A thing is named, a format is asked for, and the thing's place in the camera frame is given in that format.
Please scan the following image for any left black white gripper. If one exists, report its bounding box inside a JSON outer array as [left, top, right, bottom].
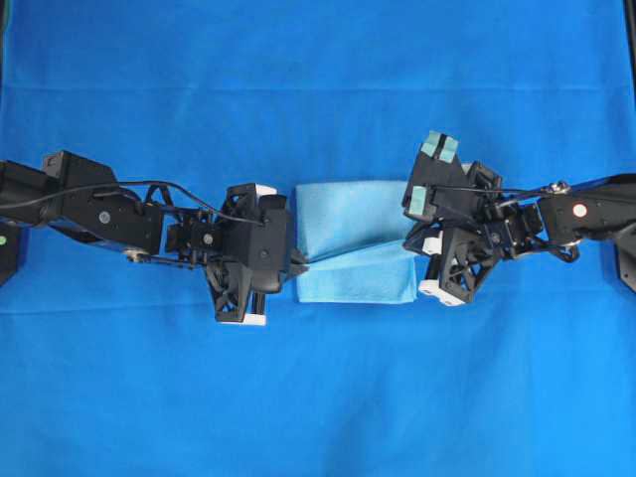
[[163, 183, 309, 326]]

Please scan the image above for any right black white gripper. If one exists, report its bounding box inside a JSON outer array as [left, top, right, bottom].
[[402, 162, 545, 306]]

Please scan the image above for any light blue towel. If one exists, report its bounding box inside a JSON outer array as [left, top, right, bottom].
[[295, 180, 417, 304]]

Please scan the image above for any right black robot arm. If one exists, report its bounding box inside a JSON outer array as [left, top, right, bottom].
[[401, 131, 635, 306]]

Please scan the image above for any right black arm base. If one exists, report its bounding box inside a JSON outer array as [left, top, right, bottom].
[[614, 236, 636, 292]]

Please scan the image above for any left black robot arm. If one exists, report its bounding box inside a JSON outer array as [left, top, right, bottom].
[[1, 150, 308, 326]]

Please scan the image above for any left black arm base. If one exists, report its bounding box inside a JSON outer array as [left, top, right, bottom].
[[0, 223, 28, 286]]

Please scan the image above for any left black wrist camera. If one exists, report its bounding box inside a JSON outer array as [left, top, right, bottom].
[[247, 195, 293, 294]]

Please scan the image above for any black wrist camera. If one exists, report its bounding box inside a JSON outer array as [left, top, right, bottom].
[[402, 131, 476, 224], [247, 195, 293, 294]]

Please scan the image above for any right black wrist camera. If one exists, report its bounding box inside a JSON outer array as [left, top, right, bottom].
[[402, 131, 476, 224]]

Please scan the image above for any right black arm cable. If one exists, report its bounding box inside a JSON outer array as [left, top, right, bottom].
[[431, 181, 582, 264]]

